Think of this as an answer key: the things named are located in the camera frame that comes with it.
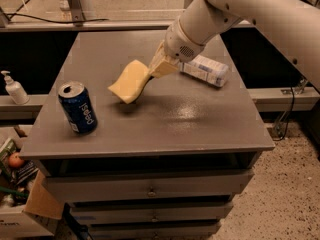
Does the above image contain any middle grey drawer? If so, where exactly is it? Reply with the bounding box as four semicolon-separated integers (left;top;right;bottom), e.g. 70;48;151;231
71;201;233;225

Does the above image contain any brown cardboard box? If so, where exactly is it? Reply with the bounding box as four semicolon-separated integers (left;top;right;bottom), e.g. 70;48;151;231
24;171;64;220

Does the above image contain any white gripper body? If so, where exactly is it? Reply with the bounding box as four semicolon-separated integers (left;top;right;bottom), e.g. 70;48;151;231
164;17;206;62

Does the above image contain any grey drawer cabinet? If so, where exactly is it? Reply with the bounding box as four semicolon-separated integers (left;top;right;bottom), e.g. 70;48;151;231
19;28;276;240

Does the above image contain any black cable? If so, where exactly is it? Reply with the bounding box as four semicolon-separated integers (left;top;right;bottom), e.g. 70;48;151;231
4;0;109;24

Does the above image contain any orange fruit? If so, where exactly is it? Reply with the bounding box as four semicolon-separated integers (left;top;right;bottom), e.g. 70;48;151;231
8;152;25;169

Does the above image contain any metal frame rail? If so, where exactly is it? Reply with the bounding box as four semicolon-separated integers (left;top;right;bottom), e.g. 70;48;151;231
0;16;173;32

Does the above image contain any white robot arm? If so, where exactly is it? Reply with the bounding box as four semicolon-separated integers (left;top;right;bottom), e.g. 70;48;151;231
149;0;320;90

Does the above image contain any bottom grey drawer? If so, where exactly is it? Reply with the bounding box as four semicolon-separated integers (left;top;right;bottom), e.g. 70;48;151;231
89;220;221;240

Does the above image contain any grey drawer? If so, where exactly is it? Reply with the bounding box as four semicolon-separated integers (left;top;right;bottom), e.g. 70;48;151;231
44;169;254;203
89;220;221;240
71;201;233;225

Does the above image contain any top grey drawer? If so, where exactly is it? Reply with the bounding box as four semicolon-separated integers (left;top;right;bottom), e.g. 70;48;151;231
44;169;254;203

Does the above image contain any clear plastic water bottle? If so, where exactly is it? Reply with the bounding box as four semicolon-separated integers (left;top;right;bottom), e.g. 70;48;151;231
179;55;230;88

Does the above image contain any blue pepsi can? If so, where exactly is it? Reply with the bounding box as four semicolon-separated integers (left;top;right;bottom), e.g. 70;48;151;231
58;81;98;134

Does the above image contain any yellow sponge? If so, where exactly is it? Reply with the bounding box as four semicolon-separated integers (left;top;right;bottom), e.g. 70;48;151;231
108;60;150;104

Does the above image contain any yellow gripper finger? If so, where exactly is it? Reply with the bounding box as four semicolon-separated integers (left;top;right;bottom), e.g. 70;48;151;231
149;41;165;72
149;58;179;78

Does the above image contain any white pump dispenser bottle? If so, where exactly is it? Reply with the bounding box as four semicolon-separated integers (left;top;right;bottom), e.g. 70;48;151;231
1;70;29;105

